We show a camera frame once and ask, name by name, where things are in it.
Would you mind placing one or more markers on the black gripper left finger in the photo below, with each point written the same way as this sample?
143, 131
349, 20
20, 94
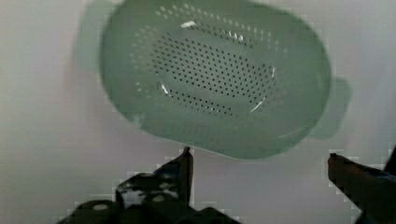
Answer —
171, 182

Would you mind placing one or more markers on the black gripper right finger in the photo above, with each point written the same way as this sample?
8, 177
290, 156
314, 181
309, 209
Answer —
372, 190

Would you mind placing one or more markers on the green plastic strainer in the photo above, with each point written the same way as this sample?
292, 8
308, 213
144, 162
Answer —
237, 78

